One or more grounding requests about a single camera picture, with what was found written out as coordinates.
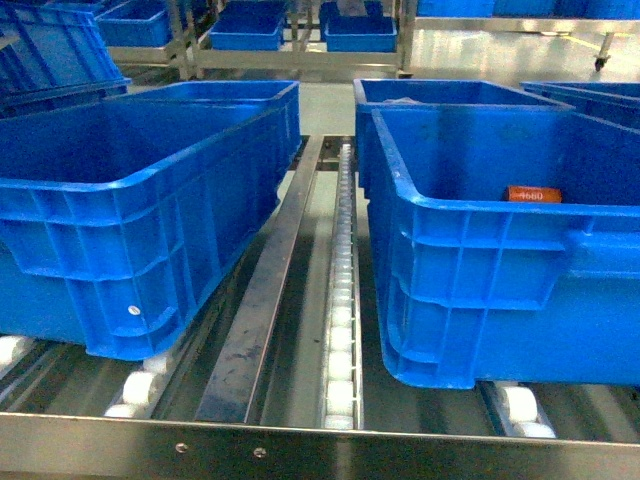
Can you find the orange cylindrical cap 4680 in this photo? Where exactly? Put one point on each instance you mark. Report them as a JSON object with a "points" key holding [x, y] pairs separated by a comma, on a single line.
{"points": [[532, 194]]}

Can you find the back middle blue bin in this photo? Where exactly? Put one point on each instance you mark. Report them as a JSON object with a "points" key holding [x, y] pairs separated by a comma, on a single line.
{"points": [[262, 95]]}

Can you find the back right blue bin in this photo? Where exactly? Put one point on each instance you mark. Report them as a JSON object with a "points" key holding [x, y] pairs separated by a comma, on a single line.
{"points": [[474, 97]]}

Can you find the front right blue bin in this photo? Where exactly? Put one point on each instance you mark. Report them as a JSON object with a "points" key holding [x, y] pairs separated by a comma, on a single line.
{"points": [[471, 287]]}

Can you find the front middle blue bin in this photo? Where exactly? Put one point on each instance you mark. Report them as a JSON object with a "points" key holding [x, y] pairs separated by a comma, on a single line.
{"points": [[119, 219]]}

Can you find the distant blue bin right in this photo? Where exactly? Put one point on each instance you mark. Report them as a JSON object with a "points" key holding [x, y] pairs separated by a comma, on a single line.
{"points": [[374, 32]]}

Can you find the distant blue bin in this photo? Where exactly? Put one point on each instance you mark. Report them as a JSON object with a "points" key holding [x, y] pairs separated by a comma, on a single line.
{"points": [[374, 32], [138, 23], [247, 33]]}

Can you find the distant blue bin middle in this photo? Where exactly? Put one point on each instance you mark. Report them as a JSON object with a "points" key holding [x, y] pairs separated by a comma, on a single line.
{"points": [[247, 33]]}

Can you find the distant blue bin left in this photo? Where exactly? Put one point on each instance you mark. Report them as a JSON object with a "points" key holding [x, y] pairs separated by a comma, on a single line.
{"points": [[138, 23]]}

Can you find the tilted blue crate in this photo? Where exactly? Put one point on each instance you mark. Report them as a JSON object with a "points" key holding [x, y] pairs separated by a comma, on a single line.
{"points": [[53, 58]]}

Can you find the far right blue bin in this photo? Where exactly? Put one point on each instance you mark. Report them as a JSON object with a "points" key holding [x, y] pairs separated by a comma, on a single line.
{"points": [[616, 102]]}

